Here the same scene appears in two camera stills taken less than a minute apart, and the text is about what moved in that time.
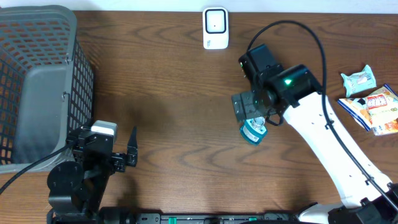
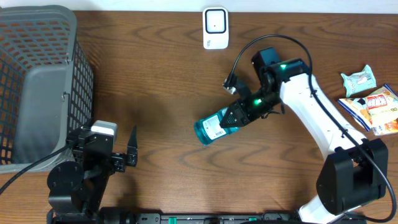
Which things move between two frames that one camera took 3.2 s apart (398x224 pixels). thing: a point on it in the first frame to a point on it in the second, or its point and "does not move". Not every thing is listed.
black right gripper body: [255, 104] does not move
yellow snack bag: [378, 111] does not move
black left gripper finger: [132, 149] does not move
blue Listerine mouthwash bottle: [254, 130] to [209, 129]
